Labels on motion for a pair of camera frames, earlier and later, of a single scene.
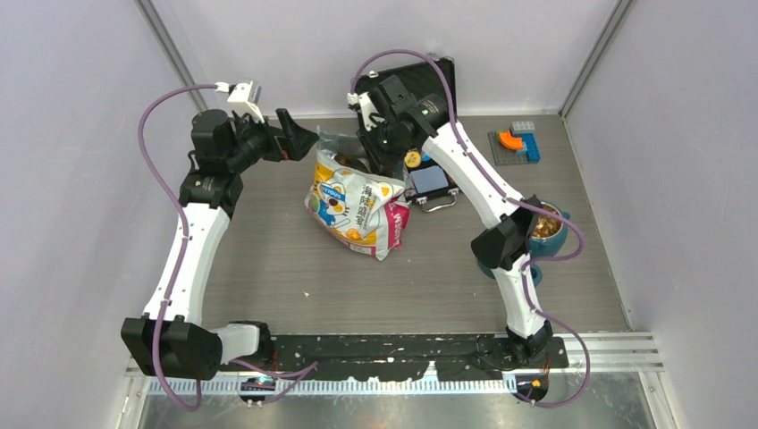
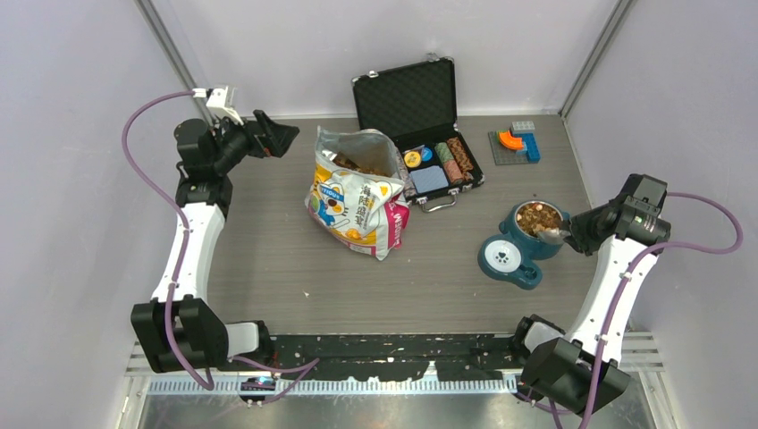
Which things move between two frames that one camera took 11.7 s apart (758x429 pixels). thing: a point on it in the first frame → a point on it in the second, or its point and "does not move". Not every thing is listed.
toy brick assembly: [517, 146] does not move
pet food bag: [353, 206] does not move
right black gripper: [378, 161] → [580, 239]
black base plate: [405, 357] does not move
